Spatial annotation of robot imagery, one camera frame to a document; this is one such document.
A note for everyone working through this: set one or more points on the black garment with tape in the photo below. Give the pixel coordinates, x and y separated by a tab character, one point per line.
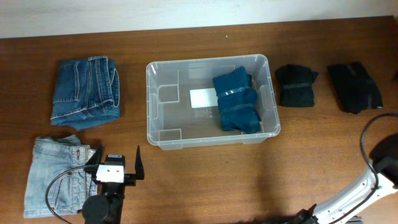
296	85

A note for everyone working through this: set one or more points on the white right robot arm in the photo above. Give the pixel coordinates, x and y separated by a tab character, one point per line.
365	190

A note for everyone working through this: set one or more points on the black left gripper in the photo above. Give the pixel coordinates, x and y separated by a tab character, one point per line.
131	178

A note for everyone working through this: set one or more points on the clear plastic storage bin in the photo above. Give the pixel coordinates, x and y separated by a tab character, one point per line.
182	108

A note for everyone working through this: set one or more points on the folded dark blue jeans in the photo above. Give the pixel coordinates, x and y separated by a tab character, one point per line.
87	93

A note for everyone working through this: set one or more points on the folded light blue jeans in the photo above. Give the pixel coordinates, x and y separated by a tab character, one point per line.
52	184

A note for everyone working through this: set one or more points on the teal blue shirt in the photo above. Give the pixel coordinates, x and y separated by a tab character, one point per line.
237	101

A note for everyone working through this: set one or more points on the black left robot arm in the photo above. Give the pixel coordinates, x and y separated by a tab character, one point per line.
106	207

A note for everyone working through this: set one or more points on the white label in bin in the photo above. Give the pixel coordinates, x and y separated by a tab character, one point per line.
203	98

